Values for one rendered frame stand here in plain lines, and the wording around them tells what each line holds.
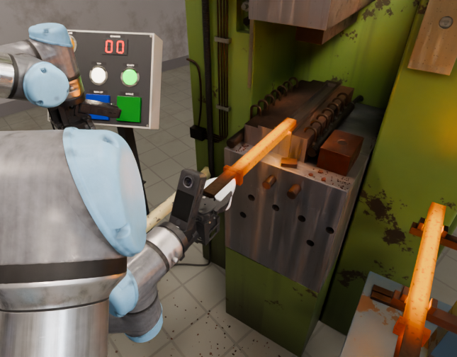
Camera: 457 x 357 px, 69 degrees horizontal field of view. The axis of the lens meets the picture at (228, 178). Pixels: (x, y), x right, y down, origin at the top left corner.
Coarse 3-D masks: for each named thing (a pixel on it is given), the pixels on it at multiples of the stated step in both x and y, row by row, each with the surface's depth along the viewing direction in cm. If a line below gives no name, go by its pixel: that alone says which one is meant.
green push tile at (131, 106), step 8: (120, 96) 101; (128, 96) 101; (120, 104) 101; (128, 104) 101; (136, 104) 101; (128, 112) 101; (136, 112) 101; (120, 120) 102; (128, 120) 102; (136, 120) 101
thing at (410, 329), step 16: (432, 208) 77; (432, 224) 73; (432, 240) 69; (432, 256) 66; (416, 272) 63; (432, 272) 63; (416, 288) 60; (416, 304) 58; (400, 320) 55; (416, 320) 55; (400, 336) 56; (416, 336) 52; (400, 352) 50; (416, 352) 50
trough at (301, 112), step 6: (330, 84) 121; (336, 84) 120; (324, 90) 119; (330, 90) 119; (312, 96) 112; (318, 96) 114; (324, 96) 114; (306, 102) 108; (312, 102) 111; (300, 108) 105; (306, 108) 107; (294, 114) 102; (300, 114) 104
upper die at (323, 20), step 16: (256, 0) 79; (272, 0) 77; (288, 0) 75; (304, 0) 73; (320, 0) 71; (336, 0) 73; (352, 0) 82; (368, 0) 95; (256, 16) 81; (272, 16) 79; (288, 16) 77; (304, 16) 75; (320, 16) 73; (336, 16) 76
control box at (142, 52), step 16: (80, 32) 101; (96, 32) 100; (112, 32) 100; (128, 32) 100; (80, 48) 102; (96, 48) 101; (128, 48) 100; (144, 48) 99; (160, 48) 104; (80, 64) 102; (96, 64) 102; (112, 64) 101; (128, 64) 100; (144, 64) 100; (160, 64) 106; (112, 80) 102; (144, 80) 100; (160, 80) 107; (112, 96) 102; (144, 96) 101; (48, 112) 106; (144, 112) 102; (144, 128) 103
